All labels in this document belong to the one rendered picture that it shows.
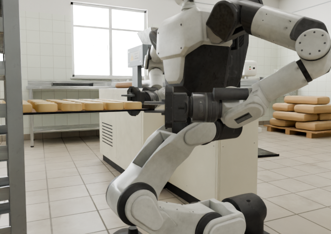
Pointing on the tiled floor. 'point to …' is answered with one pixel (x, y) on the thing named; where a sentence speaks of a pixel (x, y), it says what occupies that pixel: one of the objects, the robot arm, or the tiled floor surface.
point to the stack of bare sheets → (266, 153)
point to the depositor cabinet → (124, 131)
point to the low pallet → (299, 131)
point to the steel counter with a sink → (61, 88)
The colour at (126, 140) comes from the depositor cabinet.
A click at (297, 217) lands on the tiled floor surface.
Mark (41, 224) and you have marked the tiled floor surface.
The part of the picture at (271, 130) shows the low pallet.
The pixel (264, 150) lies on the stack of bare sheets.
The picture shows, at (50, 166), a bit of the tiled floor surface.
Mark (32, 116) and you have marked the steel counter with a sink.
